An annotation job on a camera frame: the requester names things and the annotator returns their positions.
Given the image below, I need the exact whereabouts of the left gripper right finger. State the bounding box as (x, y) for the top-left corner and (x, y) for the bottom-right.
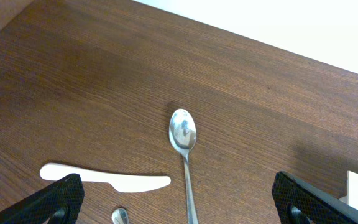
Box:
(272, 171), (358, 224)

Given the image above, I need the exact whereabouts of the large steel spoon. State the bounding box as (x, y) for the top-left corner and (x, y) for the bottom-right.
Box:
(168, 109), (198, 224)

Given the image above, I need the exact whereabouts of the white plastic knife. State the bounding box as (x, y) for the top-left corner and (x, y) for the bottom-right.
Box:
(40, 163), (171, 193)

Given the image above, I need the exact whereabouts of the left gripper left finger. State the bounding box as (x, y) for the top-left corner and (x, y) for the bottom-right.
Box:
(0, 174), (85, 224)

